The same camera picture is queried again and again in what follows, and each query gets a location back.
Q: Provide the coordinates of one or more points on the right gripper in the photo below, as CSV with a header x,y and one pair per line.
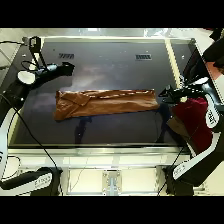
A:
x,y
170,94

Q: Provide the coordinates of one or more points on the black garment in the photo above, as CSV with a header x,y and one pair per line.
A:
x,y
215,50

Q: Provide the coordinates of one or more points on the dark brown garment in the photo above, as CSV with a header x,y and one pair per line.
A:
x,y
176,128

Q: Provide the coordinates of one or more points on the brown T-shirt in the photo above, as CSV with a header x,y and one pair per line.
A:
x,y
103,103

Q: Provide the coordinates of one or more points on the silver frame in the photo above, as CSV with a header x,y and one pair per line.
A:
x,y
111,160

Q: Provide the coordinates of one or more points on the red garment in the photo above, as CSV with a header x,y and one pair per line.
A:
x,y
195,123

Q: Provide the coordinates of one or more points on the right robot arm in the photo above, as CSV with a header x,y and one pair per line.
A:
x,y
206,133

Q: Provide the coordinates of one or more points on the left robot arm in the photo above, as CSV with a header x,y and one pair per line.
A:
x,y
13,96

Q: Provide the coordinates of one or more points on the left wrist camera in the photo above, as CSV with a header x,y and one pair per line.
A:
x,y
36,50

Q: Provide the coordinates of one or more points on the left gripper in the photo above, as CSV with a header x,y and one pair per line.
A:
x,y
66,69

